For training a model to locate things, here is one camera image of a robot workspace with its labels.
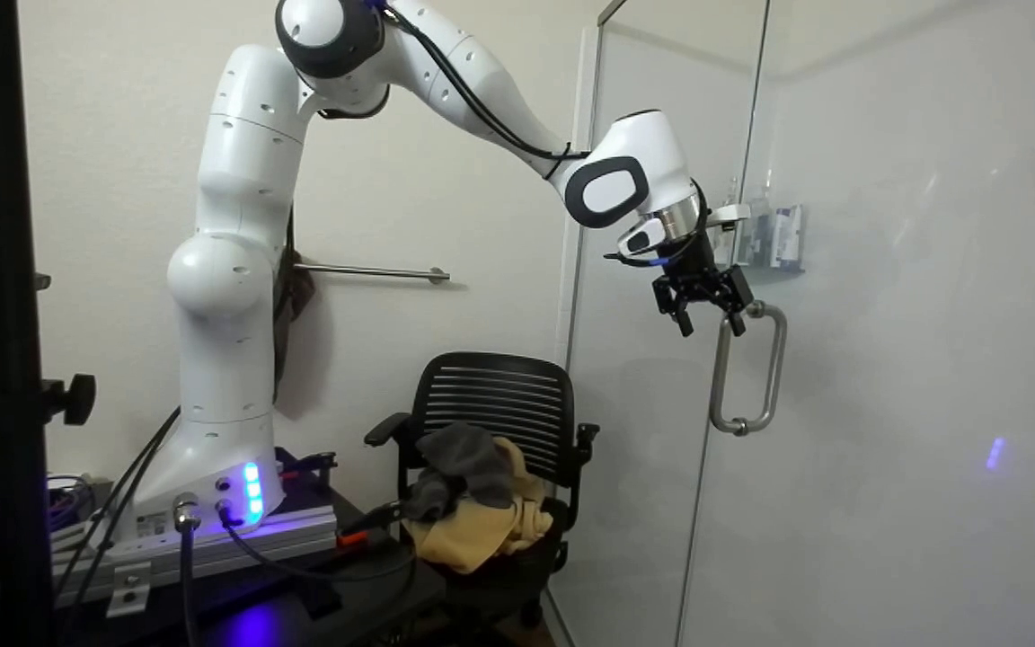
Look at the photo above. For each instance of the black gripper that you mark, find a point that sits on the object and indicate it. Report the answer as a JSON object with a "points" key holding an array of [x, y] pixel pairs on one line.
{"points": [[699, 269]]}

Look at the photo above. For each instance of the glass shower door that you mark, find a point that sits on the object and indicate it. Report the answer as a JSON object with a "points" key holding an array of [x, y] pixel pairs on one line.
{"points": [[899, 359]]}

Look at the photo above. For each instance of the gray towel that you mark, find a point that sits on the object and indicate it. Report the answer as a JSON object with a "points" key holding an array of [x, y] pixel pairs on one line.
{"points": [[465, 462]]}

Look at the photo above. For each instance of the yellow towel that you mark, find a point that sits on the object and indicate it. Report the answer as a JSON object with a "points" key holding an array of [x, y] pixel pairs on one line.
{"points": [[483, 524]]}

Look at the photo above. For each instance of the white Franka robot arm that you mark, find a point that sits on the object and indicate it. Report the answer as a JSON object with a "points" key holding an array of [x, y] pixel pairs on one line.
{"points": [[230, 264]]}

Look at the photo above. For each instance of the black mesh office chair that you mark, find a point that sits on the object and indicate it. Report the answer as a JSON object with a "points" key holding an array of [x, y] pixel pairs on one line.
{"points": [[494, 388]]}

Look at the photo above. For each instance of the shower caddy shelf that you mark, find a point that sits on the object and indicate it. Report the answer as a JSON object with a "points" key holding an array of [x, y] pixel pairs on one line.
{"points": [[774, 269]]}

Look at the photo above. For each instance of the metal towel bar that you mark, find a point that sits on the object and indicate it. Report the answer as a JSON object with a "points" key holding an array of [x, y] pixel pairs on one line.
{"points": [[387, 274]]}

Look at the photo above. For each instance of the blue purple clamp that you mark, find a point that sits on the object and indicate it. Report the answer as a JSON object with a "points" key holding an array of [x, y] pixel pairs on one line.
{"points": [[302, 462]]}

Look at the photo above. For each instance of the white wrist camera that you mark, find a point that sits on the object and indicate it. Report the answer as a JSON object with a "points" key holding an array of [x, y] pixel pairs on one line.
{"points": [[639, 240]]}

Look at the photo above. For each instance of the aluminum mounting rail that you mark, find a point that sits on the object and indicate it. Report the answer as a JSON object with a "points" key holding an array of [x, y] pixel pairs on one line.
{"points": [[243, 545]]}

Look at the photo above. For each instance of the black camera stand post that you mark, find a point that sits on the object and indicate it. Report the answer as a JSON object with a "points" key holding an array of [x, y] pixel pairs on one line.
{"points": [[1, 299]]}

